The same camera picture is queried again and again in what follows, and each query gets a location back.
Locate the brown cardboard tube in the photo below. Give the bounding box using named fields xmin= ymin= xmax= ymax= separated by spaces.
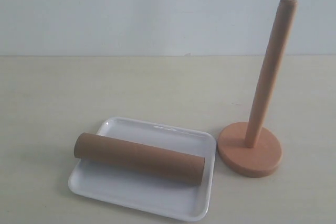
xmin=73 ymin=133 xmax=205 ymax=186

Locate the white rectangular tray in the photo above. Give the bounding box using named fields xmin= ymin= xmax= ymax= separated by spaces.
xmin=68 ymin=117 xmax=217 ymax=222

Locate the wooden paper towel holder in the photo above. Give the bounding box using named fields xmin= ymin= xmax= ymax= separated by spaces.
xmin=217 ymin=0 xmax=298 ymax=178

